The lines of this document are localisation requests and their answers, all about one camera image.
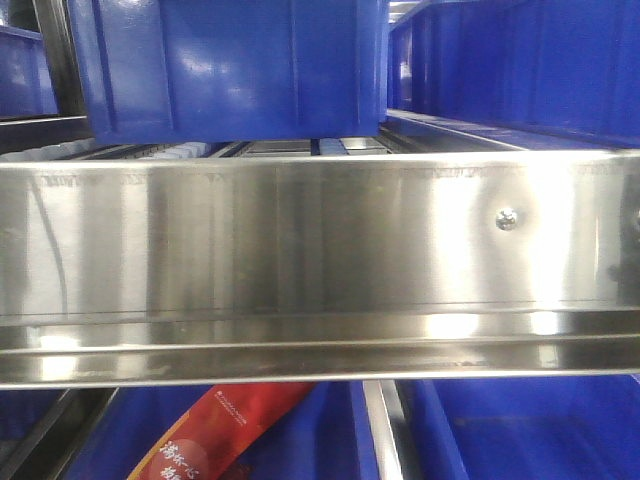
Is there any dark blue bin lower left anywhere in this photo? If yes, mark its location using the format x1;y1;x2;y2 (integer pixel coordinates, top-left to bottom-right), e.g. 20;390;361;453
64;382;379;479

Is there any dark blue bin lower right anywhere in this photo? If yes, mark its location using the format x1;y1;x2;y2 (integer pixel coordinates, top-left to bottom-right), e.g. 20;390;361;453
398;375;639;479

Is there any red printed package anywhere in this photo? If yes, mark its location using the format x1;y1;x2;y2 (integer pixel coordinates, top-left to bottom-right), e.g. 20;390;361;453
128;382;315;479

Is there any steel shelf upright post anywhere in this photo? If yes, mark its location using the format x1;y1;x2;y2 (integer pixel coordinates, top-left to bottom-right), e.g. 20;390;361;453
33;0;86;116

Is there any dark blue bin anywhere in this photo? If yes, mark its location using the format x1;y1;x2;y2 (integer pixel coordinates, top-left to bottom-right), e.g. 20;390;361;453
1;26;58;118
398;375;639;479
67;1;389;144
388;1;639;147
64;382;379;479

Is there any steel divider rail lower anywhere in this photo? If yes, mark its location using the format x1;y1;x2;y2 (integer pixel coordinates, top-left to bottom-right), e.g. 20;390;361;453
363;380;411;480

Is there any dark blue bin upper left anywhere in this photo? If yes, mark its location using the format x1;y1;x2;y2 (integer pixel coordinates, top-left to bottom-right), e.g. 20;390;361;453
1;26;58;118

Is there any stainless steel shelf rail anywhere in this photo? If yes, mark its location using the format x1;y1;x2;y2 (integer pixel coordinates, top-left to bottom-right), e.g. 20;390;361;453
1;150;639;389

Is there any dark blue bin upper center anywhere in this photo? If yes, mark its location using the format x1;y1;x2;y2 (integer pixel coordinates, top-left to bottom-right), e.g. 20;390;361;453
67;1;389;144

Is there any dark blue bin upper right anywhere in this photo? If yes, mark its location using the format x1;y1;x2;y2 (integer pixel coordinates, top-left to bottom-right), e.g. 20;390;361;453
388;1;639;147

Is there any roller track shelf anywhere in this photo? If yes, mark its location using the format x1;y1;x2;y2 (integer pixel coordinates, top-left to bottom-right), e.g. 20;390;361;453
68;137;393;160

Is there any silver rail screw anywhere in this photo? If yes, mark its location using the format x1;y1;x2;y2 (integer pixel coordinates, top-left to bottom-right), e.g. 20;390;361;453
495;208;519;231

